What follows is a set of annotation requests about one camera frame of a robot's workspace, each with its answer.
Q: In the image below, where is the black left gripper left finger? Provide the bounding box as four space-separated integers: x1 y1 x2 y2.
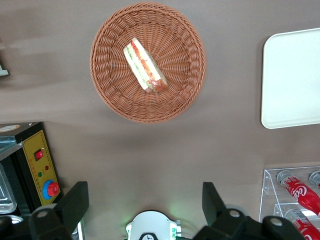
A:
28 181 90 240

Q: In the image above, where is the round brown wicker basket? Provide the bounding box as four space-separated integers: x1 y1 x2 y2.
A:
89 1 207 124

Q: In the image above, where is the steel pan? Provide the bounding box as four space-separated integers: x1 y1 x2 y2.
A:
0 162 18 215

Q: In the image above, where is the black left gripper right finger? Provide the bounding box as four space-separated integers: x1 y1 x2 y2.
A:
192 181 306 240

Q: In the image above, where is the triangle sandwich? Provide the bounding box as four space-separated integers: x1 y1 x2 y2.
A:
123 36 169 94

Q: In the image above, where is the cream plastic serving tray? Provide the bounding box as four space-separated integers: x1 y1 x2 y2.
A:
260 27 320 130

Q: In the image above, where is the clear acrylic bottle rack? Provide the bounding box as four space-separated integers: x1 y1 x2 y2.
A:
258 165 320 240

